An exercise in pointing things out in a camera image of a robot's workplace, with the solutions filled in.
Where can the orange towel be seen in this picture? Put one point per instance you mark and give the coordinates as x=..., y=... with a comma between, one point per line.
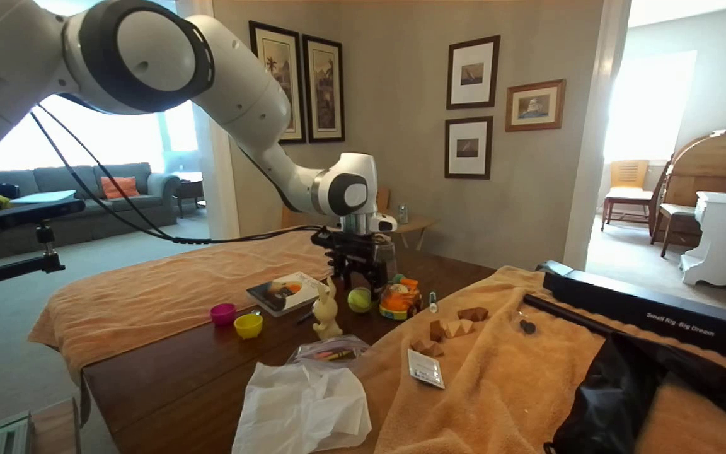
x=161, y=290
x=495, y=384

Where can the white cabinet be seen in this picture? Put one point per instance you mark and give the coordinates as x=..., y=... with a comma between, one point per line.
x=725, y=239

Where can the wooden roll-top desk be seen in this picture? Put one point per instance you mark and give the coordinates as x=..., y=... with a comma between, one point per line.
x=703, y=170

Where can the grey sofa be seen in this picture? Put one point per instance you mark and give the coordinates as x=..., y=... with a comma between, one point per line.
x=86, y=211

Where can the clear bag of crayons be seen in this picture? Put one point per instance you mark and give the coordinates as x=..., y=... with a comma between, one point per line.
x=331, y=352

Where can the dark framed ship picture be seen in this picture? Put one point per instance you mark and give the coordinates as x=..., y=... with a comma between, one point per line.
x=472, y=72
x=467, y=147

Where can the yellow plastic cup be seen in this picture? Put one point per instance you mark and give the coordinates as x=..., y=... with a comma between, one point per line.
x=248, y=326

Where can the tall dark framed picture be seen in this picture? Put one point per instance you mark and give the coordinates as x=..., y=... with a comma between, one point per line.
x=278, y=75
x=324, y=88

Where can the crumpled white plastic bag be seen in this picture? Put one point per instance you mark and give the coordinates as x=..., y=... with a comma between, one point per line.
x=303, y=410

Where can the light wooden chair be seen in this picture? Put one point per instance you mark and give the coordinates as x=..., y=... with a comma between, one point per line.
x=628, y=189

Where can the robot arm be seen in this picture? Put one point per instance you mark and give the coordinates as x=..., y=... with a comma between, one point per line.
x=149, y=57

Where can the small black knob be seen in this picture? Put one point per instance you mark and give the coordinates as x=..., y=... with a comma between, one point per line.
x=527, y=326

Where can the wooden puzzle block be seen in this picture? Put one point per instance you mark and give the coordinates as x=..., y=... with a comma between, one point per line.
x=426, y=347
x=454, y=328

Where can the camera on mount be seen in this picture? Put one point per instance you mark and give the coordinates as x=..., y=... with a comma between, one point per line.
x=29, y=213

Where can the white sachet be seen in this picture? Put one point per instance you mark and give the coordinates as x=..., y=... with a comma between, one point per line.
x=426, y=369

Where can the pink plastic cup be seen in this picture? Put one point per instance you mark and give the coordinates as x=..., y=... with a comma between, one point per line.
x=223, y=314

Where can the window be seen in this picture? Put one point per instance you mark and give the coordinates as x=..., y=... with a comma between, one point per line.
x=646, y=107

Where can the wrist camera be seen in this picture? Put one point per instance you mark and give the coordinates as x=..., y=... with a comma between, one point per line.
x=323, y=239

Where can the black pen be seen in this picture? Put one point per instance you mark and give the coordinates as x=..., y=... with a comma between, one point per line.
x=304, y=318

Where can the long black box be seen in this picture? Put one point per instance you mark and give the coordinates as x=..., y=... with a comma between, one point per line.
x=653, y=315

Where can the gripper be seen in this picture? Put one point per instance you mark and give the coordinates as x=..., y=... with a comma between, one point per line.
x=363, y=249

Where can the dark end table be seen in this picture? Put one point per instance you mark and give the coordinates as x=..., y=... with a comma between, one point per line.
x=189, y=192

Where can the small wooden side table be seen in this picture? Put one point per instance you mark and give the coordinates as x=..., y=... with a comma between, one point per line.
x=414, y=225

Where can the cream rabbit figurine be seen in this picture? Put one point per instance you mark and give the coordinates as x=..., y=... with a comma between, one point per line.
x=326, y=315

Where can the light wood framed picture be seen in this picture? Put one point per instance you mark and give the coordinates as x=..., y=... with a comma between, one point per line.
x=535, y=105

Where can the orange toy car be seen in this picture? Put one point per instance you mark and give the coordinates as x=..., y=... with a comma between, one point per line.
x=399, y=300

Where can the orange cushion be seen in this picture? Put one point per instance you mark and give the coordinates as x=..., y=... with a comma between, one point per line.
x=120, y=187

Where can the white marker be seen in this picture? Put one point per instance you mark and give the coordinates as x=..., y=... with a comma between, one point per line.
x=433, y=302

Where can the paperback book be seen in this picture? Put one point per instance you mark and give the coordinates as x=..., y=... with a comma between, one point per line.
x=281, y=292

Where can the green ball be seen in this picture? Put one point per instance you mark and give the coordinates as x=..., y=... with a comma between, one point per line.
x=359, y=300

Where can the black bag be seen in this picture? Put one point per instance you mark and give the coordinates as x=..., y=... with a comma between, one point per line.
x=628, y=397

